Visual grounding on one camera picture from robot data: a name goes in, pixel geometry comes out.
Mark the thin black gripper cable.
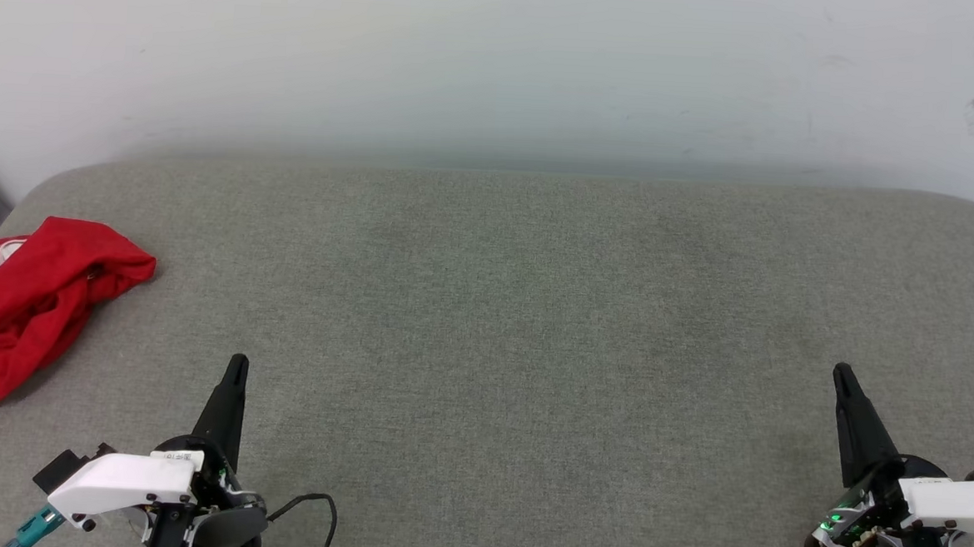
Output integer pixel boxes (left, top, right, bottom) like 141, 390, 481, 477
264, 490, 340, 547

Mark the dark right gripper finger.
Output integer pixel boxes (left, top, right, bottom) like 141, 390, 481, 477
827, 361, 905, 493

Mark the red white jersey shirt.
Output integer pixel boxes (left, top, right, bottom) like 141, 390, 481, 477
0, 213, 160, 420

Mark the teal cable connector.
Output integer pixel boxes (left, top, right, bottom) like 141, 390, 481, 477
4, 503, 66, 547

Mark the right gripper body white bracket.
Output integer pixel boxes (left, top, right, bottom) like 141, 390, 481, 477
803, 449, 974, 547

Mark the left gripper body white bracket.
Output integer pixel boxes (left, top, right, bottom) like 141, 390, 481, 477
43, 427, 271, 547

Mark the grey fabric sofa cushion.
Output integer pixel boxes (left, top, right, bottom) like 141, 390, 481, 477
0, 142, 974, 547

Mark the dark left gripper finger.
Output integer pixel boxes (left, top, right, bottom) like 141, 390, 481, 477
190, 351, 250, 472

